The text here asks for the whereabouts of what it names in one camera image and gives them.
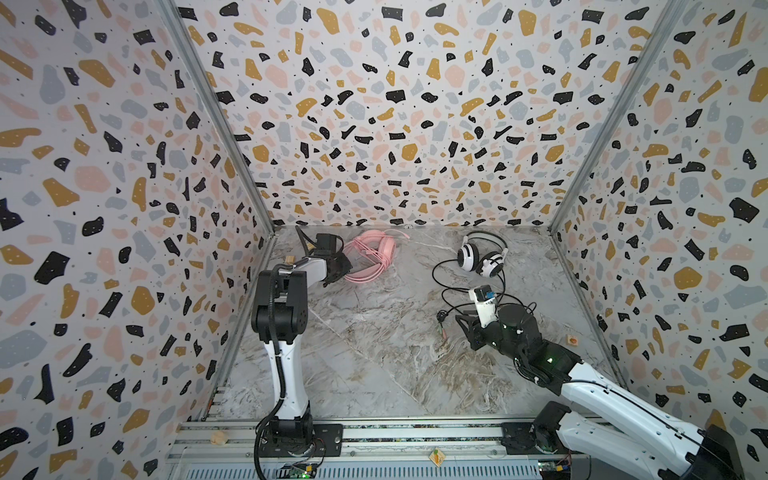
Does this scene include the pink headphones with cable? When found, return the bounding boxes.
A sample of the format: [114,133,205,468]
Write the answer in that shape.
[342,229,410,284]

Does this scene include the white black headphones with cable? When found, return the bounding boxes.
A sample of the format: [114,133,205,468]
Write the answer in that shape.
[436,231,535,333]

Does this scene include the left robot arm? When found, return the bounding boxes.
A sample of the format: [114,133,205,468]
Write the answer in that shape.
[251,230,351,456]

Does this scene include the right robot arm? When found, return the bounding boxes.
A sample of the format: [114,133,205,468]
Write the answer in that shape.
[455,301,745,479]

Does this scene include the green circuit board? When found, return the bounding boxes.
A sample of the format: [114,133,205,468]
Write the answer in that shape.
[279,463,318,479]

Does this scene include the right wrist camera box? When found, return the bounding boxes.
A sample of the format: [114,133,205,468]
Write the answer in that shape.
[469,285,498,328]

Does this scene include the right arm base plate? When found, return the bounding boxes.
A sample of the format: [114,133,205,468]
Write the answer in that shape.
[500,422,580,455]

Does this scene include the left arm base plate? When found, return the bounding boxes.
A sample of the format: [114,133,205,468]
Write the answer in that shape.
[258,423,344,459]

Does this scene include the wooden block on left rail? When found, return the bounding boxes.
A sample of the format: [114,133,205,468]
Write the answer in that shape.
[210,430,229,446]

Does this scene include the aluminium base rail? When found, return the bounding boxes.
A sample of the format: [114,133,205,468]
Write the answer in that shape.
[161,416,679,480]

